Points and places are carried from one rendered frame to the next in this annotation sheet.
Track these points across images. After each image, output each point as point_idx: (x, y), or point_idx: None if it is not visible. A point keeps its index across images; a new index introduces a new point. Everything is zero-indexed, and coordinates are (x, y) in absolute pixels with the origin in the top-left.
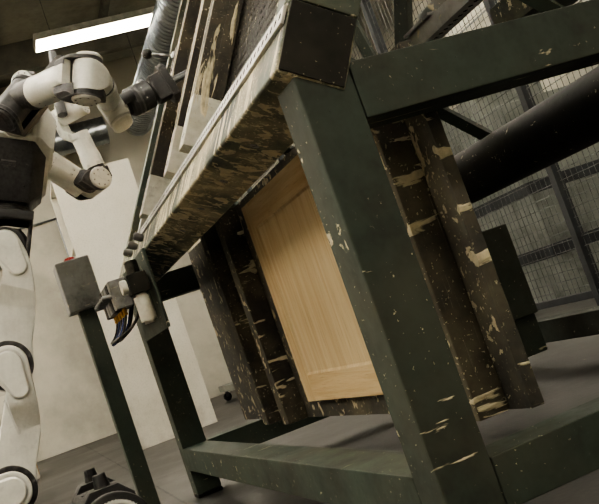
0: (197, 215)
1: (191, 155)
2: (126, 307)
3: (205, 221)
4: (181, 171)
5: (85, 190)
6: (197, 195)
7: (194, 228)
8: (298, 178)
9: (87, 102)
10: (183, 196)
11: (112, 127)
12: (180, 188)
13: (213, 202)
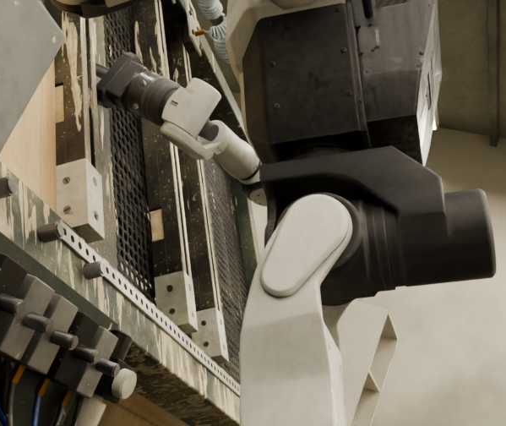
0: (187, 407)
1: (231, 386)
2: (62, 387)
3: (171, 406)
4: (217, 374)
5: (106, 10)
6: (222, 420)
7: (160, 395)
8: (148, 407)
9: (265, 199)
10: (226, 413)
11: (196, 153)
12: (216, 390)
13: (204, 422)
